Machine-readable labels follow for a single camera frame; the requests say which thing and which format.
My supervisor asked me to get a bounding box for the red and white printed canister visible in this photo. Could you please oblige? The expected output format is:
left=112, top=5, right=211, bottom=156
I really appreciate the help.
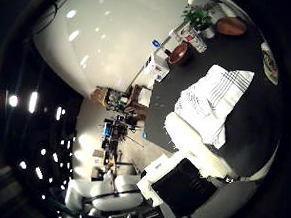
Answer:
left=179, top=25, right=209, bottom=54

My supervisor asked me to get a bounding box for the green potted plant white pot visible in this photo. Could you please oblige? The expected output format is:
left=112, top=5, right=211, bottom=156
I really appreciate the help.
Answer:
left=180, top=5, right=218, bottom=40

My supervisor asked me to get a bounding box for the brown wooden bowl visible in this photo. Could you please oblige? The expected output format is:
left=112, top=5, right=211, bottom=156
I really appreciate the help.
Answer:
left=167, top=40, right=193, bottom=68

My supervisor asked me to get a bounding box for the thin leafy potted plant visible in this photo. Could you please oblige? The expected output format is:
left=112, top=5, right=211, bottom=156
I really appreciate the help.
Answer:
left=202, top=0, right=227, bottom=15

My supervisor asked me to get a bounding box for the white cardboard box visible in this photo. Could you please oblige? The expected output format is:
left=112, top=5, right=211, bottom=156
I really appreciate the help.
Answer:
left=142, top=48, right=173, bottom=84

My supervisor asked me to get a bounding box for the cluttered equipment rack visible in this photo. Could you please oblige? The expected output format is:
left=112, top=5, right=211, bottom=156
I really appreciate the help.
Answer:
left=83, top=80, right=155, bottom=190

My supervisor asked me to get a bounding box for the plate with colourful rim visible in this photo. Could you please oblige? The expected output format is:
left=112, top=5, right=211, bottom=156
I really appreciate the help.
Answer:
left=258, top=41, right=282, bottom=86

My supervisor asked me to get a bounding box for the dark bottle with blue tag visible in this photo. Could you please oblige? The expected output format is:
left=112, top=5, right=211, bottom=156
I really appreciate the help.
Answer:
left=150, top=38, right=173, bottom=57

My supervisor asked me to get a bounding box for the oval wooden tray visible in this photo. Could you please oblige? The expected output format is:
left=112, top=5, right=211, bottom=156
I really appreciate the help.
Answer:
left=214, top=15, right=249, bottom=38

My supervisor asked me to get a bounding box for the white cloth with grey stripes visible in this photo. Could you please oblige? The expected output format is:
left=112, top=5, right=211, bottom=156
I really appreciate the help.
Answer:
left=171, top=61, right=256, bottom=152

